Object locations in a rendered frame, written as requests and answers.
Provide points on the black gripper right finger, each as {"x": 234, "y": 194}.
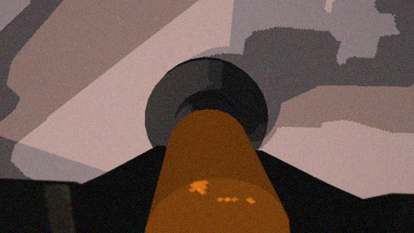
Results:
{"x": 314, "y": 206}

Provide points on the orange knob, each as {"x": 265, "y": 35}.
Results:
{"x": 212, "y": 181}

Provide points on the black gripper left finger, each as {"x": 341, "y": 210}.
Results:
{"x": 118, "y": 201}

